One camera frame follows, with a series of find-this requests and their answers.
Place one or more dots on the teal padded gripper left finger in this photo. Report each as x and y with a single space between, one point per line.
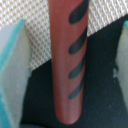
15 70

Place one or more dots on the teal padded gripper right finger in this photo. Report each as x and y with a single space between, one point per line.
121 60

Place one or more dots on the brown toy sausage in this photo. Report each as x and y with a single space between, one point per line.
68 31

